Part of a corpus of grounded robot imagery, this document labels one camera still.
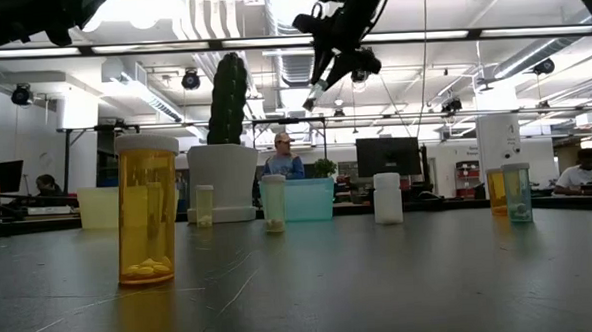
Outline red parts shelf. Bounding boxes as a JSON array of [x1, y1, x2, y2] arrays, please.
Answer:
[[455, 160, 482, 199]]

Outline white hexagonal plant pot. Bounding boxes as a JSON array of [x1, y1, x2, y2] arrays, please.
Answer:
[[184, 142, 262, 226]]

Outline small yellow pill bottle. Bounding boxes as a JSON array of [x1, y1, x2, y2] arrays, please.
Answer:
[[194, 184, 217, 229]]

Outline translucent teal plastic bin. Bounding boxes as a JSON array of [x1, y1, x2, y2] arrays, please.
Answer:
[[259, 176, 337, 225]]

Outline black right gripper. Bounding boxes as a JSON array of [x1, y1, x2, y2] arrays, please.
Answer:
[[297, 0, 393, 111]]

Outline translucent yellow plastic bin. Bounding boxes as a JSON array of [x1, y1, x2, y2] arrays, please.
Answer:
[[76, 186, 122, 232]]

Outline amber pill bottle white cap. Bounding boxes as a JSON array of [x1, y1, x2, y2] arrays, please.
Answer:
[[485, 167, 508, 218]]

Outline white opaque pill bottle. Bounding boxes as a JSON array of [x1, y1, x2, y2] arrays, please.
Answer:
[[371, 171, 405, 227]]

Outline teal bottle with white pills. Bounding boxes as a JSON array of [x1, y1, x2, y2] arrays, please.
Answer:
[[500, 162, 535, 225]]

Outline small green potted plant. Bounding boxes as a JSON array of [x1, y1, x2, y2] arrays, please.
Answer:
[[313, 156, 339, 180]]

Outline person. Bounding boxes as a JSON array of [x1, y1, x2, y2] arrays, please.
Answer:
[[261, 131, 307, 182], [34, 172, 66, 198], [550, 147, 592, 198]]

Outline tall green cactus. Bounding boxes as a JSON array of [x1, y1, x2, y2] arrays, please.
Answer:
[[202, 51, 252, 147]]

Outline large black monitor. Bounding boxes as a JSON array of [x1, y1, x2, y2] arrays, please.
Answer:
[[355, 135, 423, 179]]

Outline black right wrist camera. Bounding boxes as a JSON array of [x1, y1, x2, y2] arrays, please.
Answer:
[[291, 11, 331, 37]]

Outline black ceiling spot lamp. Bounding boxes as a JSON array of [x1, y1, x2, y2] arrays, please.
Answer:
[[180, 67, 203, 92], [440, 96, 464, 115], [532, 57, 556, 77], [10, 81, 34, 107], [349, 46, 384, 84]]

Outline black workstation frame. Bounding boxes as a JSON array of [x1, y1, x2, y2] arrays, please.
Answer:
[[56, 113, 331, 197]]

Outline pale green pill bottle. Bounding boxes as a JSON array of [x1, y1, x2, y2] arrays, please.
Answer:
[[258, 173, 290, 235]]

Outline amber bottle with yellow pills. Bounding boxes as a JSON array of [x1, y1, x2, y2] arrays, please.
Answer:
[[112, 131, 186, 288]]

